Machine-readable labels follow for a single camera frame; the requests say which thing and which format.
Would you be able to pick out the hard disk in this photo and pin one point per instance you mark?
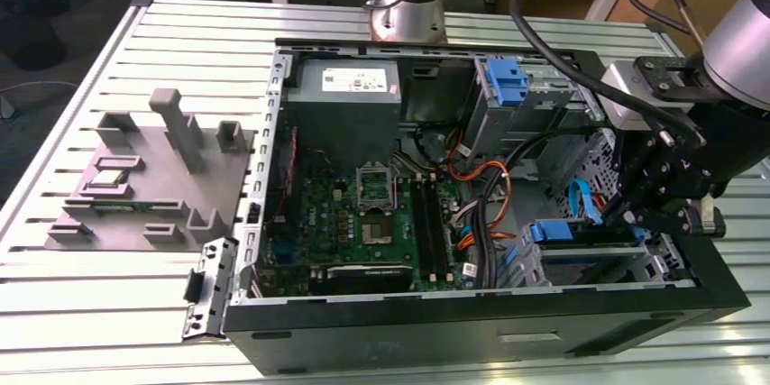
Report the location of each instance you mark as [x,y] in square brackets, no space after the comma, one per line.
[559,231]

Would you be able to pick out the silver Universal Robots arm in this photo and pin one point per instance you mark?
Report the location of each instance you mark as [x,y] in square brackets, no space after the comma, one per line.
[746,42]

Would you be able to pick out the metal disk bay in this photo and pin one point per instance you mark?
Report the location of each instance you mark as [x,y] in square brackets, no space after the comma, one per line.
[590,253]

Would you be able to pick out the blue drive latch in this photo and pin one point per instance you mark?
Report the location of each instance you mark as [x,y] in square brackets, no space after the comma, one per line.
[508,83]

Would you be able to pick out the grey optical drive cage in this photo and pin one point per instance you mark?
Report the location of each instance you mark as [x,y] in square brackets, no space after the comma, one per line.
[490,128]

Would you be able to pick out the black RAM slot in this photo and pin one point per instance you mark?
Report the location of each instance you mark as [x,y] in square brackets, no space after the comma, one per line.
[439,227]
[422,227]

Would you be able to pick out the CPU socket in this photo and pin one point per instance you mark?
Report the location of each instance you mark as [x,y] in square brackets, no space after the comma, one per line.
[378,231]

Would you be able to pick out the grey power supply unit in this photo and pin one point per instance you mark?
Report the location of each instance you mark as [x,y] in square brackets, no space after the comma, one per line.
[343,119]

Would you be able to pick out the black open PC case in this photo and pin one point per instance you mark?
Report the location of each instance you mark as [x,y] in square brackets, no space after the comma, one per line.
[420,335]

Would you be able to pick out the black graphics card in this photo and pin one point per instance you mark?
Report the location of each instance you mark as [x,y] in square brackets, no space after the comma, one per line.
[367,277]

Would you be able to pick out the green motherboard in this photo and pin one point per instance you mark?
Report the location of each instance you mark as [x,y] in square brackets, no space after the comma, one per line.
[324,222]

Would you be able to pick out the grey parts rack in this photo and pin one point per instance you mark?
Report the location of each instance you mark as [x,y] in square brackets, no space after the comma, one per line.
[180,204]

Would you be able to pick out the green RAM stick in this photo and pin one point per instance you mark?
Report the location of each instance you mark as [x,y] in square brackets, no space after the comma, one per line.
[120,208]

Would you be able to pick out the CPU with silver top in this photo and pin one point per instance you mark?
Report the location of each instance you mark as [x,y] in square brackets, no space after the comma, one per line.
[111,179]

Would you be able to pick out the black office chair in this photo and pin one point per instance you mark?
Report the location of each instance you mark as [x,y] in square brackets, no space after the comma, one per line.
[29,20]

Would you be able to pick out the grey side camera bracket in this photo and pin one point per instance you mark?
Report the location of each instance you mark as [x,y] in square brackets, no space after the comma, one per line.
[705,216]

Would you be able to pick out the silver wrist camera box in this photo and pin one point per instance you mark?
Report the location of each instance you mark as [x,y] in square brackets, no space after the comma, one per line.
[619,87]

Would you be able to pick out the grey metal card bracket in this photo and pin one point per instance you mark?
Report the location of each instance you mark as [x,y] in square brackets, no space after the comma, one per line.
[211,286]

